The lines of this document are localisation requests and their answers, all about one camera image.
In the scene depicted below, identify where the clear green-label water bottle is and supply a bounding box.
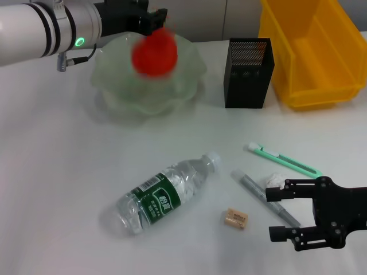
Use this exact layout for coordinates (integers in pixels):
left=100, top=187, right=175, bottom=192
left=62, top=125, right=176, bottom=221
left=116, top=151, right=223, bottom=236

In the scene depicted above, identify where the green glass fruit bowl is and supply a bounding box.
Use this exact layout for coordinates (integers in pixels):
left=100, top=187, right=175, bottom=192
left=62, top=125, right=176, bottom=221
left=91, top=32, right=208, bottom=115

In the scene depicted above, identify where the red-orange orange fruit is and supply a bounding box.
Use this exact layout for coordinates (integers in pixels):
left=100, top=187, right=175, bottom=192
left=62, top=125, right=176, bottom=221
left=131, top=27, right=178, bottom=77

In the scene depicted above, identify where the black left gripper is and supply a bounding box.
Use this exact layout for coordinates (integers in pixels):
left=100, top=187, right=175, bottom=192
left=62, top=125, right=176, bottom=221
left=97, top=0, right=169, bottom=37

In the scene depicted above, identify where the mint green utility knife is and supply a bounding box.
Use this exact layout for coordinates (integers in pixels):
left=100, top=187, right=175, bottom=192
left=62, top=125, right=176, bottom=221
left=247, top=142, right=323, bottom=180

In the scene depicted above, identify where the white paper ball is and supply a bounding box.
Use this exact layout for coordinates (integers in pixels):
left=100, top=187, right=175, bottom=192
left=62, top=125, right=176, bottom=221
left=263, top=171, right=286, bottom=190

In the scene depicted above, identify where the small beige eraser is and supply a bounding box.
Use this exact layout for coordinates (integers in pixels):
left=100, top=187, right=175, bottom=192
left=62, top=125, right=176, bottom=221
left=223, top=208, right=248, bottom=229

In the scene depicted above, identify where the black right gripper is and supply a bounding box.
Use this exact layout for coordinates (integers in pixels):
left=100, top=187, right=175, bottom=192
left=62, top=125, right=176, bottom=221
left=265, top=176, right=367, bottom=252

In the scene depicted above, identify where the yellow plastic bin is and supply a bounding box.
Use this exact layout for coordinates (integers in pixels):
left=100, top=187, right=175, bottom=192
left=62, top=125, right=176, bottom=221
left=257, top=0, right=367, bottom=112

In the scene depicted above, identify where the grey marker pen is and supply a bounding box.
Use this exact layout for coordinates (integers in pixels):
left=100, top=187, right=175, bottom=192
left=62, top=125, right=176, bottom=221
left=231, top=168, right=302, bottom=227

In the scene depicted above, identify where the left arm grey cable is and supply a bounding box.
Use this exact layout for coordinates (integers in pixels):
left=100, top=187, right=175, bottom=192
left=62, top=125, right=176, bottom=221
left=56, top=42, right=98, bottom=72

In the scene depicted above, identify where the black mesh pen holder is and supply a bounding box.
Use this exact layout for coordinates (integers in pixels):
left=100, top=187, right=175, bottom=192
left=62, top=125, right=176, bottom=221
left=223, top=37, right=275, bottom=109

